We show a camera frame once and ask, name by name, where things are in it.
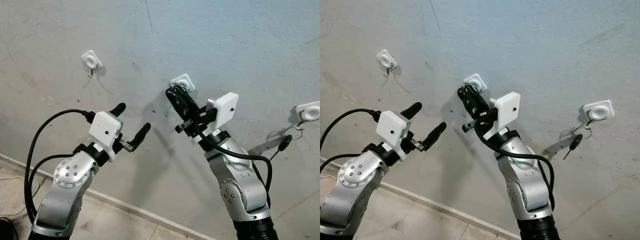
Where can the white adhesive wall hook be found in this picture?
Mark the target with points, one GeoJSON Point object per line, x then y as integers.
{"type": "Point", "coordinates": [186, 80]}
{"type": "Point", "coordinates": [91, 60]}
{"type": "Point", "coordinates": [309, 112]}
{"type": "Point", "coordinates": [386, 59]}
{"type": "Point", "coordinates": [477, 80]}
{"type": "Point", "coordinates": [598, 111]}

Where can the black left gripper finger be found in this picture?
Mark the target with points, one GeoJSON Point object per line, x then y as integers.
{"type": "Point", "coordinates": [412, 110]}
{"type": "Point", "coordinates": [118, 109]}
{"type": "Point", "coordinates": [436, 134]}
{"type": "Point", "coordinates": [140, 134]}

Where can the black head key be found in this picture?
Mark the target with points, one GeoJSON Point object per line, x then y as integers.
{"type": "Point", "coordinates": [575, 144]}
{"type": "Point", "coordinates": [285, 144]}

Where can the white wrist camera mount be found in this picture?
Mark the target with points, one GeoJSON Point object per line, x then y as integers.
{"type": "Point", "coordinates": [509, 112]}
{"type": "Point", "coordinates": [225, 111]}
{"type": "Point", "coordinates": [392, 131]}
{"type": "Point", "coordinates": [105, 130]}

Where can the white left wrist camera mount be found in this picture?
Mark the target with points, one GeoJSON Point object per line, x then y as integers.
{"type": "Point", "coordinates": [105, 130]}
{"type": "Point", "coordinates": [392, 131]}

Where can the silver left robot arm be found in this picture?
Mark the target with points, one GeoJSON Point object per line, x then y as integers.
{"type": "Point", "coordinates": [350, 195]}
{"type": "Point", "coordinates": [65, 195]}

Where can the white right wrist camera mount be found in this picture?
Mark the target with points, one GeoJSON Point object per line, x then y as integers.
{"type": "Point", "coordinates": [225, 111]}
{"type": "Point", "coordinates": [509, 112]}

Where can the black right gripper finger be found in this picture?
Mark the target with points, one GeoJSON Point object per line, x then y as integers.
{"type": "Point", "coordinates": [481, 101]}
{"type": "Point", "coordinates": [467, 102]}
{"type": "Point", "coordinates": [176, 102]}
{"type": "Point", "coordinates": [190, 102]}

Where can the black floor object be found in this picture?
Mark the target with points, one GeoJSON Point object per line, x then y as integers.
{"type": "Point", "coordinates": [6, 231]}

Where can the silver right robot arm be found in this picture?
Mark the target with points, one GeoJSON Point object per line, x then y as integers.
{"type": "Point", "coordinates": [525, 185]}
{"type": "Point", "coordinates": [240, 185]}

